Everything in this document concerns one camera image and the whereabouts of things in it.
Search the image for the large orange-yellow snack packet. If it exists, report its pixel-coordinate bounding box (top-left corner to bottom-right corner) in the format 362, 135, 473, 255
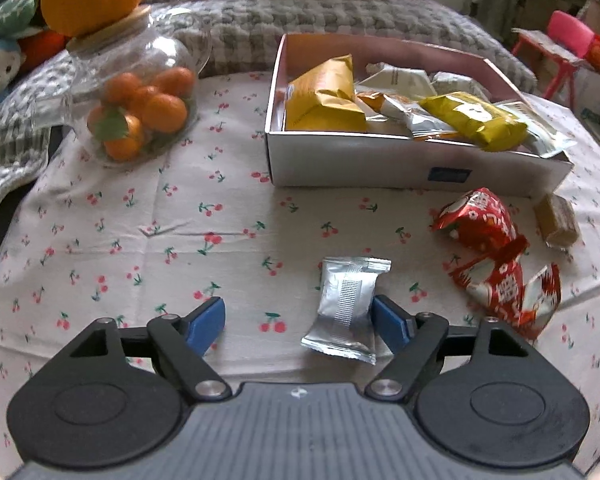
284, 54, 370, 133

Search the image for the cluster of small mandarins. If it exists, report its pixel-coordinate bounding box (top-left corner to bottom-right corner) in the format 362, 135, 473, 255
87, 66, 197, 162

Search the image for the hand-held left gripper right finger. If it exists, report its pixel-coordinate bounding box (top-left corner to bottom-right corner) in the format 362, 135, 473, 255
365, 294, 533, 402

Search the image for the white orange-print snack packet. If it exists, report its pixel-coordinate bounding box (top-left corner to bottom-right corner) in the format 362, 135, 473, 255
355, 91, 431, 138

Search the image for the yellow snack packet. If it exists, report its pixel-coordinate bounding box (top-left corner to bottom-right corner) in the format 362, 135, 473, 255
420, 91, 528, 152

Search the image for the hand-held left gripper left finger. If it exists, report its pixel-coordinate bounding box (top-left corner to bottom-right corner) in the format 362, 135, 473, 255
67, 296, 232, 403

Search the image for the yellow cake snack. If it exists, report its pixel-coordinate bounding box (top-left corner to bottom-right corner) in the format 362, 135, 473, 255
532, 192, 581, 252

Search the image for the white cardboard box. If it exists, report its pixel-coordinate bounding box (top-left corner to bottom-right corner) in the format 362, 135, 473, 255
264, 33, 576, 198

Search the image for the glass jar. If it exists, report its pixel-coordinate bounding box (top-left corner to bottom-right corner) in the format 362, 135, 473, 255
62, 5, 213, 168

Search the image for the cherry print tablecloth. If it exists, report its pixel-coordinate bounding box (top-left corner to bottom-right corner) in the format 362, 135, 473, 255
0, 72, 600, 480

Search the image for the silver snack packet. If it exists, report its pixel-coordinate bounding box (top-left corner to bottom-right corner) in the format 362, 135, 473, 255
301, 256, 392, 365

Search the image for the small orange plush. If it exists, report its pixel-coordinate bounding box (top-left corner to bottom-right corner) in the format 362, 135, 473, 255
17, 29, 68, 73

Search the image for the pink and red child chair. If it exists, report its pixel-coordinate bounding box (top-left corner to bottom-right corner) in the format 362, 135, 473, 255
510, 10, 598, 108

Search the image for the red snack packet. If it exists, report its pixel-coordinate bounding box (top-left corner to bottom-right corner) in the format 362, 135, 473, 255
447, 237, 562, 342
431, 187, 518, 256

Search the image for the grey checkered blanket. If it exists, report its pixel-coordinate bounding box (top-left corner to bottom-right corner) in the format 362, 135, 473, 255
0, 0, 538, 241

